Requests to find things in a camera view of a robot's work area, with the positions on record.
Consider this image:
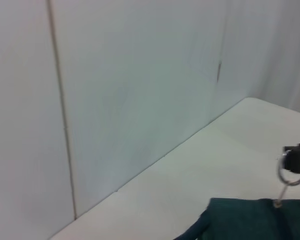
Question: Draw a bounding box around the dark teal insulated lunch bag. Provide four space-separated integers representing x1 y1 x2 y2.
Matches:
173 147 300 240

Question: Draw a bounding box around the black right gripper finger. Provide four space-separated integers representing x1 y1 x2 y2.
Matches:
282 139 300 175

